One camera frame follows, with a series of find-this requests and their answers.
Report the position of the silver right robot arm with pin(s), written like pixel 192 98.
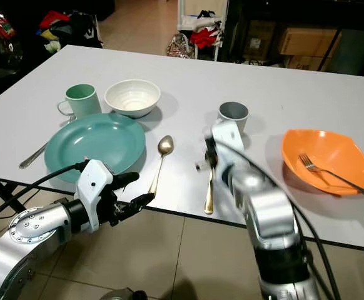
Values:
pixel 269 219

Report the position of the small cardboard box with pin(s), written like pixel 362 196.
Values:
pixel 257 40

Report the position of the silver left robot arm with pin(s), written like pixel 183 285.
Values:
pixel 19 244

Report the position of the white rack with clothes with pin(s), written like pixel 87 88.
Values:
pixel 201 28

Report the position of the grey robot foot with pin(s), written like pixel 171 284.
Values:
pixel 119 295

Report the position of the large cardboard box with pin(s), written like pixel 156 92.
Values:
pixel 307 42

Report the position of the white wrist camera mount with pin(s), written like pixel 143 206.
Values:
pixel 226 134
pixel 94 184

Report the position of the grey mug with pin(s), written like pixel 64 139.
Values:
pixel 233 112

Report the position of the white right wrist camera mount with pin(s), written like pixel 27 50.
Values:
pixel 226 134

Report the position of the clear bag with red label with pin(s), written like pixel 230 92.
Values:
pixel 0 28

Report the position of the gold spoon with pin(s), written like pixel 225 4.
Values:
pixel 209 200
pixel 165 146

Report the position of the green mug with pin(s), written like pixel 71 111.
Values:
pixel 83 100

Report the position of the patterned bag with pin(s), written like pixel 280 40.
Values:
pixel 179 45

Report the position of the pile of colourful clothes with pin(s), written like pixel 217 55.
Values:
pixel 63 28

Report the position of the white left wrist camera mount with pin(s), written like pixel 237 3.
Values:
pixel 94 184

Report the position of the teal plate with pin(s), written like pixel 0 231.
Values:
pixel 94 145

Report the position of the orange square plastic bowl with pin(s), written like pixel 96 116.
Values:
pixel 341 153

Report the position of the white ribbed bowl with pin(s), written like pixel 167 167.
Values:
pixel 132 97

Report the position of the silver fork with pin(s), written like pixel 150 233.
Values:
pixel 33 156
pixel 307 164

